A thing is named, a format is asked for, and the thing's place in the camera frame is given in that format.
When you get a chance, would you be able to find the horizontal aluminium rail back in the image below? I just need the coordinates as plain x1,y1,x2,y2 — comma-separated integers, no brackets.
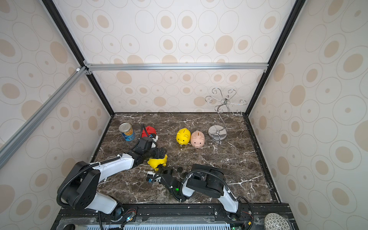
86,62,268,71

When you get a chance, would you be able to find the yellow piggy bank front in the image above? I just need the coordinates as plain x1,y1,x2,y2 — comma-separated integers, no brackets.
176,128,191,145

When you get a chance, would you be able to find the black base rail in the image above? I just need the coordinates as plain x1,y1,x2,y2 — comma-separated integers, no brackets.
52,203,298,230

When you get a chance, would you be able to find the yellow piggy bank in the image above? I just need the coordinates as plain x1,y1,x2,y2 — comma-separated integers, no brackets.
176,128,191,145
148,154,168,172

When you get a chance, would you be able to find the diagonal aluminium rail left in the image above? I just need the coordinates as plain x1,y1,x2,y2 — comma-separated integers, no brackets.
1,66,87,167

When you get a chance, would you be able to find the blue labelled tin can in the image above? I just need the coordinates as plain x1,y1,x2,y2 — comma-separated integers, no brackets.
119,123,135,141

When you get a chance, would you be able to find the yellow piggy bank back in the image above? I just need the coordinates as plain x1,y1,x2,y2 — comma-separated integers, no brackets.
148,154,168,172

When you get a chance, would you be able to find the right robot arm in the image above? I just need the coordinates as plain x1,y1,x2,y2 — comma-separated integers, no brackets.
146,164,254,219

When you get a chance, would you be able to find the red piggy bank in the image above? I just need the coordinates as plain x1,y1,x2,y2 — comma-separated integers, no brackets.
141,126,157,138

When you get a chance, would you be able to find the perforated metal mesh dome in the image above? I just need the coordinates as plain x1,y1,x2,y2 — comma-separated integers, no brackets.
264,213,291,230

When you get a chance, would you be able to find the chrome wire hook stand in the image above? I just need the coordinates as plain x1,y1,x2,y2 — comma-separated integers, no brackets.
205,87,247,141

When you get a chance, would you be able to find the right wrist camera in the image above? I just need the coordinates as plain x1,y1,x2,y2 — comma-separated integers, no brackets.
146,172,158,183

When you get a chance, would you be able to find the pink piggy bank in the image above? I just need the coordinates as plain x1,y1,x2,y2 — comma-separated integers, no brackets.
190,130,205,149

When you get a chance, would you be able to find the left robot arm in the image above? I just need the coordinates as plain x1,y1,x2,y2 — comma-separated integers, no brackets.
56,125,166,220

